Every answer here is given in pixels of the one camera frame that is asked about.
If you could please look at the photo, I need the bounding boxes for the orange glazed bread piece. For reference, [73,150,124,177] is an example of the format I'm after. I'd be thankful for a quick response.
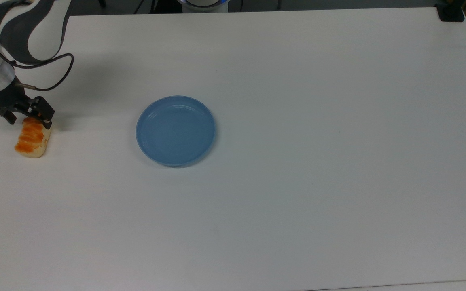
[14,117,52,158]

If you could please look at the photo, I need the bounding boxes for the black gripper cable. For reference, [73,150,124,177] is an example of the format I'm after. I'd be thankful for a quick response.
[0,0,75,92]

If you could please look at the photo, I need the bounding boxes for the black table corner clamp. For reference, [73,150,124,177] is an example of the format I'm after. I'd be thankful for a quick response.
[438,0,465,23]

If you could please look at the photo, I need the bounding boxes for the blue round plate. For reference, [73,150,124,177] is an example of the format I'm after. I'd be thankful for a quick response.
[136,95,216,167]

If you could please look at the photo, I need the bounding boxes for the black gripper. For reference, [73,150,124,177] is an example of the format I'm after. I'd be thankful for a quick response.
[0,78,55,130]

